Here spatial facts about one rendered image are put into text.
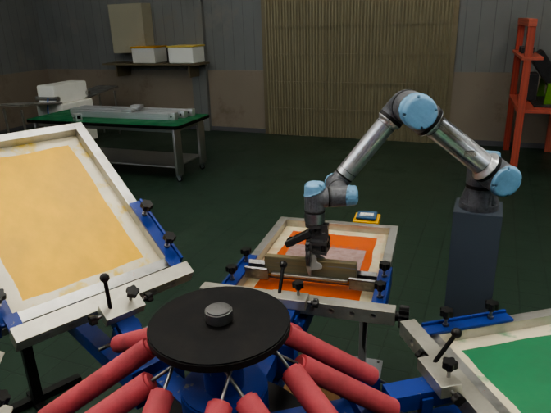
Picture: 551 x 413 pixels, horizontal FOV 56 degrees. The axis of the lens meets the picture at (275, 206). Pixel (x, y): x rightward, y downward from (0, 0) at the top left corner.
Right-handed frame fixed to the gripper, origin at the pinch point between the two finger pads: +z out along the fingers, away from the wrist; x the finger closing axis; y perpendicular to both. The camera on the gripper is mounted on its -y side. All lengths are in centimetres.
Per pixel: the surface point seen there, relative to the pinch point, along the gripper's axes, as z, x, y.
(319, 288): 6.9, -0.5, 3.7
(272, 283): 6.7, -1.6, -14.8
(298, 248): 6.8, 32.5, -13.2
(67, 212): -29, -30, -81
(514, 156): 81, 509, 141
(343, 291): 6.9, -0.9, 13.0
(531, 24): -74, 509, 142
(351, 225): 4, 57, 7
